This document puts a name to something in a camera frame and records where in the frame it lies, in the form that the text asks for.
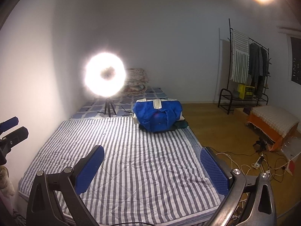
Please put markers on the left hand in white glove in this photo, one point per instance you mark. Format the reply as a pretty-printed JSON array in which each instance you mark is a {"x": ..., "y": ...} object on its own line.
[{"x": 6, "y": 185}]

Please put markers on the ring light on tripod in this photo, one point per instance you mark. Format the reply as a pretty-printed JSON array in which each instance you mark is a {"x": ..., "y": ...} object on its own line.
[{"x": 105, "y": 76}]

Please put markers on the blue striped bed quilt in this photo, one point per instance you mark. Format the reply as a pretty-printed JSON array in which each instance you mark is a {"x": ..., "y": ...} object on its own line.
[{"x": 147, "y": 177}]

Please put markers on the blue checkered bed sheet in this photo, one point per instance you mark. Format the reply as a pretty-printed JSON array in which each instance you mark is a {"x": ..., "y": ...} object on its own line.
[{"x": 123, "y": 105}]

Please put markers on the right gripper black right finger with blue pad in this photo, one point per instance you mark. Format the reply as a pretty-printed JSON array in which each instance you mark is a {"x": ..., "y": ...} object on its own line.
[{"x": 248, "y": 200}]

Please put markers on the striped towel on rack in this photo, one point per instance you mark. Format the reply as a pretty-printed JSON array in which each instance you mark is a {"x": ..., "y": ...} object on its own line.
[{"x": 240, "y": 57}]

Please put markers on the orange covered stool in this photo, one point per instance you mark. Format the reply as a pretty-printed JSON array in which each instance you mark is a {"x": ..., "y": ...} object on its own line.
[{"x": 275, "y": 122}]

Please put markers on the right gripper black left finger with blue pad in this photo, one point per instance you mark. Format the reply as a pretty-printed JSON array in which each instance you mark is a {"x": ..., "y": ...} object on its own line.
[{"x": 43, "y": 206}]

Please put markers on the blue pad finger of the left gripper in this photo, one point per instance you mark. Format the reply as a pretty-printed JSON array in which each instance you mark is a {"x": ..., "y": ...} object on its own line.
[{"x": 8, "y": 124}]

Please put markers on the floral folded blankets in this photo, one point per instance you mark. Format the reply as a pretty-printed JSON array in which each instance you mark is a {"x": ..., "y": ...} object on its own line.
[{"x": 136, "y": 82}]

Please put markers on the dark window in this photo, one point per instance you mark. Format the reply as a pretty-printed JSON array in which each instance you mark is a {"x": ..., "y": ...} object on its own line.
[{"x": 296, "y": 60}]

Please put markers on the dark hanging clothes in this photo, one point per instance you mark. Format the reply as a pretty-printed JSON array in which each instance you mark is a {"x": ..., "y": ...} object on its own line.
[{"x": 258, "y": 68}]

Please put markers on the black clothes rack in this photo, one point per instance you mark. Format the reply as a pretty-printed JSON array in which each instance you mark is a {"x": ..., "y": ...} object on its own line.
[{"x": 229, "y": 96}]

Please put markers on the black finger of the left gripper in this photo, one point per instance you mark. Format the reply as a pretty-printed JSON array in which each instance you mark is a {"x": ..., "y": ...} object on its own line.
[{"x": 17, "y": 136}]

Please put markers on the yellow crate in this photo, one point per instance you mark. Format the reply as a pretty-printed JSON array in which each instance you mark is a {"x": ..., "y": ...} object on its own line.
[{"x": 245, "y": 92}]

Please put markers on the dark folded clothes pile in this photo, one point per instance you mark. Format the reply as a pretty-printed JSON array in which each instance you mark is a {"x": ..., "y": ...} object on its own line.
[{"x": 181, "y": 124}]

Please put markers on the white power strip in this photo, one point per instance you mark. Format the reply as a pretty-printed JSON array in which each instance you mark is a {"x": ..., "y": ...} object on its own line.
[{"x": 258, "y": 163}]

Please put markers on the white and blue jacket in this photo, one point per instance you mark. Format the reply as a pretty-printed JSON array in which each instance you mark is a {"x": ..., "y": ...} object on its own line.
[{"x": 157, "y": 114}]

